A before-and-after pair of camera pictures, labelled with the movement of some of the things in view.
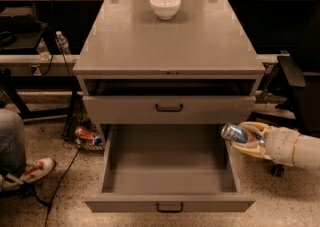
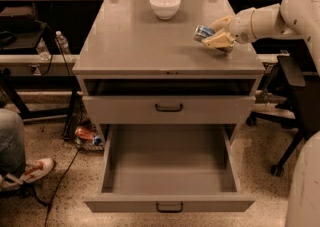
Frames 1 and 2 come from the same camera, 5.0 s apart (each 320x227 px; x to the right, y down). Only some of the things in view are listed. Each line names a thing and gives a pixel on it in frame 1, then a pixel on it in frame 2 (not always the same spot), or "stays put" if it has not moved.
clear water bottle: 63,43 stays put
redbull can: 234,132 -> 201,32
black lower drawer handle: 169,211 stays put
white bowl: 165,6 stays put
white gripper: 279,145 -> 242,26
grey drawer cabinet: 197,68 stays put
